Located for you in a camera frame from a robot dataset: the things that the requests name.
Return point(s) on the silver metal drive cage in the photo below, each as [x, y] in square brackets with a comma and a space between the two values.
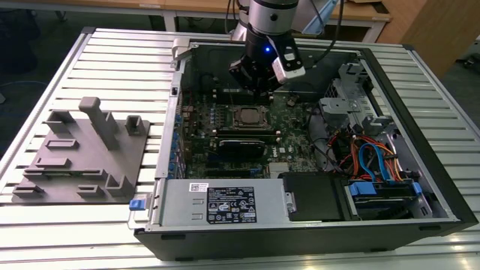
[334, 107]

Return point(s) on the silver CPU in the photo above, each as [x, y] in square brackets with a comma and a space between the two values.
[251, 116]

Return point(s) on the green motherboard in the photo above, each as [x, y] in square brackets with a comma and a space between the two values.
[297, 140]

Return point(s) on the metal CPU socket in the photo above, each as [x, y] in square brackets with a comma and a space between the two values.
[234, 126]

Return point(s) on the black graphics card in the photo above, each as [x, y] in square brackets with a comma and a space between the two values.
[241, 150]

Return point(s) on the black plastic bay cover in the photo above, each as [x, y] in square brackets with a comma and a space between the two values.
[315, 197]

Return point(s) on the silver power supply unit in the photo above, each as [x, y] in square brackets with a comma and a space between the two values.
[177, 202]

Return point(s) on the hard disk in blue carrier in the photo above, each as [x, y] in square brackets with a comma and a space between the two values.
[362, 189]

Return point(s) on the round coin battery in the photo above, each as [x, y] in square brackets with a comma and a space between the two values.
[291, 102]

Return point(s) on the pale blue teach pendant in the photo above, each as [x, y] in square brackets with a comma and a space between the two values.
[317, 24]

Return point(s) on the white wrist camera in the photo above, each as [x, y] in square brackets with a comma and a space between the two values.
[291, 73]

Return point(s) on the grey parts rack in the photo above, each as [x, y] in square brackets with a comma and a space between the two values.
[94, 157]

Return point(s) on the silver chipset heatsink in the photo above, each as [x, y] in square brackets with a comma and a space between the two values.
[281, 166]

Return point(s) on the blue case latch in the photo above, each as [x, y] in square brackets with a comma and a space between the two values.
[137, 204]

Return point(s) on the black PC case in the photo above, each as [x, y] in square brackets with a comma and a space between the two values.
[263, 244]

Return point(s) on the black expansion slot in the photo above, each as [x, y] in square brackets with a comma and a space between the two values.
[225, 171]
[225, 176]

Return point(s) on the brown wooden cabinet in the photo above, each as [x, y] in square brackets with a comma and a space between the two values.
[443, 28]

